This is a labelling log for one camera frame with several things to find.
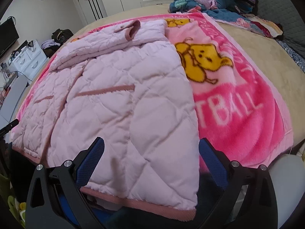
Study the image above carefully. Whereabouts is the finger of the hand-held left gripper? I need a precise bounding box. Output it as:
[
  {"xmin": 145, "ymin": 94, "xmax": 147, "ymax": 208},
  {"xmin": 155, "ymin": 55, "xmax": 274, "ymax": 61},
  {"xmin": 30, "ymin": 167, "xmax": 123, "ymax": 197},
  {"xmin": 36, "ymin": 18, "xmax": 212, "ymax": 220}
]
[{"xmin": 0, "ymin": 119, "xmax": 19, "ymax": 136}]

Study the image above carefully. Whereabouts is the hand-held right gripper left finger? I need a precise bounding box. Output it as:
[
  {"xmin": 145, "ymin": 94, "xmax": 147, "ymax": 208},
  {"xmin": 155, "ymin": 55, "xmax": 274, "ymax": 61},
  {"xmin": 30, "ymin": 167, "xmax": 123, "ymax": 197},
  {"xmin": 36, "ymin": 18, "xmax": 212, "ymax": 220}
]
[{"xmin": 25, "ymin": 137, "xmax": 108, "ymax": 229}]

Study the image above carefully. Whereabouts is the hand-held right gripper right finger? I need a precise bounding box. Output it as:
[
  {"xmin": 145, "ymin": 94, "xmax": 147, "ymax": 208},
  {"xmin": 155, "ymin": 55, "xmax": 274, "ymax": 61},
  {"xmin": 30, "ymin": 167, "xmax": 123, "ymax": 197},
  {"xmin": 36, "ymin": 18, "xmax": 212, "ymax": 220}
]
[{"xmin": 198, "ymin": 137, "xmax": 279, "ymax": 229}]

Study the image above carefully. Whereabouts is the pink quilted jacket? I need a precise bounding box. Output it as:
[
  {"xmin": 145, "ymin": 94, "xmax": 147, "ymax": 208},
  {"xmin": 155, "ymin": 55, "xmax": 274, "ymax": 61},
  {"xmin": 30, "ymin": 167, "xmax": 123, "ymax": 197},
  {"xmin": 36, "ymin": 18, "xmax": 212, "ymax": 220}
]
[{"xmin": 11, "ymin": 19, "xmax": 201, "ymax": 222}]

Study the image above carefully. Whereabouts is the dark brown clothes pile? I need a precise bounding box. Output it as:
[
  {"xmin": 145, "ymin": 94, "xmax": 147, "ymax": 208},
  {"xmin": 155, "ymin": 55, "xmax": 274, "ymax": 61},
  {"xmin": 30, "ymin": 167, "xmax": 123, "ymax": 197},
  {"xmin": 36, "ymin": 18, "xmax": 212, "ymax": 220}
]
[{"xmin": 44, "ymin": 46, "xmax": 60, "ymax": 58}]

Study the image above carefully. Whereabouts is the pink printed blanket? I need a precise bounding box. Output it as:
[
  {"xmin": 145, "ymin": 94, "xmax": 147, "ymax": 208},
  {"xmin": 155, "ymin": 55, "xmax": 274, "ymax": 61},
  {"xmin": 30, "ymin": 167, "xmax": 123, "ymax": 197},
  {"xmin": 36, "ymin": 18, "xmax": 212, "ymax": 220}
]
[{"xmin": 11, "ymin": 12, "xmax": 295, "ymax": 170}]

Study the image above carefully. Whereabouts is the white drawer cabinet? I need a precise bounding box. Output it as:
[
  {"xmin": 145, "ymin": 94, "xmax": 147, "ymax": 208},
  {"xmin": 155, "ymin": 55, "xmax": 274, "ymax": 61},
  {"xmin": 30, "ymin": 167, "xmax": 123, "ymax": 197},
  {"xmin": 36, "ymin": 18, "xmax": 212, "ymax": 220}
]
[{"xmin": 11, "ymin": 40, "xmax": 49, "ymax": 77}]

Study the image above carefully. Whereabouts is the white bed footboard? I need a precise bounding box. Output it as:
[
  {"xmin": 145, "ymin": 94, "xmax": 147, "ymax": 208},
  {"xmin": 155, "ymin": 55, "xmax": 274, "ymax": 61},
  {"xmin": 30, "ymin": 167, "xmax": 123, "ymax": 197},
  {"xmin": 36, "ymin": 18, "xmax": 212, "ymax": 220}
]
[{"xmin": 269, "ymin": 155, "xmax": 305, "ymax": 229}]

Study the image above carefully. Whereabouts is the black television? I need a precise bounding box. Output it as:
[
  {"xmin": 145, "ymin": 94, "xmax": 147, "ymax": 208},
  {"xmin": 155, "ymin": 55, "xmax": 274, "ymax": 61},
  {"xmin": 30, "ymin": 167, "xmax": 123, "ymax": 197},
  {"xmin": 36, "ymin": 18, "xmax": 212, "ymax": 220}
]
[{"xmin": 0, "ymin": 20, "xmax": 19, "ymax": 59}]

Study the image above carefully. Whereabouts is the lavender clothing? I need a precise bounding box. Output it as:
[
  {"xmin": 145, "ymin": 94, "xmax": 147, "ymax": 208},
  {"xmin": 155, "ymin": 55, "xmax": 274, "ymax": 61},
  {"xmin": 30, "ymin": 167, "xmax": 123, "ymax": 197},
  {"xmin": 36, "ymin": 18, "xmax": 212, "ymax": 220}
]
[{"xmin": 40, "ymin": 39, "xmax": 59, "ymax": 49}]

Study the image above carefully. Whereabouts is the dark bag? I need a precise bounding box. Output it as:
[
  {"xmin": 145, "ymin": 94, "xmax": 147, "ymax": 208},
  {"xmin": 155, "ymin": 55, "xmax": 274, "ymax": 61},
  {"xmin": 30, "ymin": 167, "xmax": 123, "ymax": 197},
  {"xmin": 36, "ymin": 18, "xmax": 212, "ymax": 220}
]
[{"xmin": 51, "ymin": 29, "xmax": 74, "ymax": 43}]

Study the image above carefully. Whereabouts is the bed with beige sheet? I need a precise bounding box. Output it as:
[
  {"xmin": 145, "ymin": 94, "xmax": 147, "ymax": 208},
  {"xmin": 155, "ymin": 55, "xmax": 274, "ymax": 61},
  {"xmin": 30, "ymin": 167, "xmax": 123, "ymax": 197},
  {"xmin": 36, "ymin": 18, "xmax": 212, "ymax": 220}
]
[{"xmin": 0, "ymin": 1, "xmax": 305, "ymax": 153}]

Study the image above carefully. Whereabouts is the blue patterned cloth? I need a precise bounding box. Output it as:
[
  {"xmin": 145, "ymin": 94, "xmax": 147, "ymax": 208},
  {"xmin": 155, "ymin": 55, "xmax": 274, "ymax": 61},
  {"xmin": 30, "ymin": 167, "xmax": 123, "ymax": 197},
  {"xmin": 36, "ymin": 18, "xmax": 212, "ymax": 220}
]
[{"xmin": 276, "ymin": 39, "xmax": 305, "ymax": 73}]

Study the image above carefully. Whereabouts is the dark striped cloth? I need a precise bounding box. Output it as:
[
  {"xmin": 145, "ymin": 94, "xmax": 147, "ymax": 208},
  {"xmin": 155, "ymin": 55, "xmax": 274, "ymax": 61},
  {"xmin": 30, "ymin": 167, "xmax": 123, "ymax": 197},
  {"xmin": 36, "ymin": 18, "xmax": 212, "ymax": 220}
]
[{"xmin": 236, "ymin": 0, "xmax": 259, "ymax": 15}]

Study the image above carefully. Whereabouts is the grey quilted headboard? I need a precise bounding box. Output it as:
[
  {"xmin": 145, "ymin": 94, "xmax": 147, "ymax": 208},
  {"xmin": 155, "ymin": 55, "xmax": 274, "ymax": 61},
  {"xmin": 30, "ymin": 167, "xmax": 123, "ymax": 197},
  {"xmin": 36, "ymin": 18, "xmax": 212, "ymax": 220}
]
[{"xmin": 238, "ymin": 0, "xmax": 305, "ymax": 53}]

